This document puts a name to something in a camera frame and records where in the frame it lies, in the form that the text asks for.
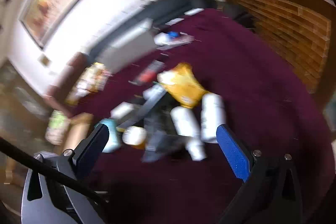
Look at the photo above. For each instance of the brown chair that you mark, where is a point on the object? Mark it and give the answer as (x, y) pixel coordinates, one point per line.
(71, 69)

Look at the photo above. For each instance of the floral cloth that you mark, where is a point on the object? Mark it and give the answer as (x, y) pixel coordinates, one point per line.
(57, 127)

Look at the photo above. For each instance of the white flat card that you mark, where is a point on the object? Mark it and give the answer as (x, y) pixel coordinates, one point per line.
(174, 22)
(194, 12)

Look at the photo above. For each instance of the small white bottle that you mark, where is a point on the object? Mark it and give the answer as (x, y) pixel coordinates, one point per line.
(197, 150)

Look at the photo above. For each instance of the white plastic bottle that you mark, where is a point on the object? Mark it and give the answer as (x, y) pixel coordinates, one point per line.
(212, 116)
(183, 121)

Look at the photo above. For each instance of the glass door wooden cabinet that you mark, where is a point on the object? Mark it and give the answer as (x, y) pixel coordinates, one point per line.
(15, 98)

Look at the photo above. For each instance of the clear pen packet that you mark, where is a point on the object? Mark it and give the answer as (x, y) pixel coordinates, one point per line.
(183, 40)

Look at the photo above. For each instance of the yellow snack bag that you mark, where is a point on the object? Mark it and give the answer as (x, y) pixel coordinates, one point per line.
(183, 85)

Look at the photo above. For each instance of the gold brown gift box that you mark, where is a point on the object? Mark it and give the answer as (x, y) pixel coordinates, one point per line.
(86, 85)

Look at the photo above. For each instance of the cardboard box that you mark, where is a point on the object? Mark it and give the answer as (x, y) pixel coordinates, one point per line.
(78, 132)

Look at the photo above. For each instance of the small blue packet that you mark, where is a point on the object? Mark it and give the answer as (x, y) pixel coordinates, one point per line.
(173, 34)

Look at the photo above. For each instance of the small white box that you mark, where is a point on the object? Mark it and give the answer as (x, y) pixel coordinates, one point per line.
(122, 109)

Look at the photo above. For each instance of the wooden slatted cabinet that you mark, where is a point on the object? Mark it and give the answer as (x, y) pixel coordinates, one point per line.
(288, 29)

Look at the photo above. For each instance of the grey shoe box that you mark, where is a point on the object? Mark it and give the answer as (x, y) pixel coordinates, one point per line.
(126, 45)

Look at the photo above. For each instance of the white rounded case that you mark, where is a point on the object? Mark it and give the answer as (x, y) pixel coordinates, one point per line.
(162, 39)

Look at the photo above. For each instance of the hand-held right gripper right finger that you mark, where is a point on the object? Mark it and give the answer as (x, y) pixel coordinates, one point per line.
(232, 150)

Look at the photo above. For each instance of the teal white bottle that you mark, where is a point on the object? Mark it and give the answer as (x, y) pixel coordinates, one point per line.
(113, 140)

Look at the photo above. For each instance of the clear case with red item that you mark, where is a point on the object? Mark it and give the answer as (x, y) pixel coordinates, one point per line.
(149, 73)

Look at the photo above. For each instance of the black plastic bag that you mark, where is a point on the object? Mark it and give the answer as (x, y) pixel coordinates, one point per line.
(157, 140)

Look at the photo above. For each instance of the yellow lid jar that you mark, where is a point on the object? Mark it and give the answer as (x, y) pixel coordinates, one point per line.
(134, 136)

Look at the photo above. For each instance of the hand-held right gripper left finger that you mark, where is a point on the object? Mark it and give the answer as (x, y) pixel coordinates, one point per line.
(92, 148)

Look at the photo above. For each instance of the small gold wall picture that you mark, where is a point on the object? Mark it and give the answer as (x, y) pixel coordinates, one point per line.
(44, 59)

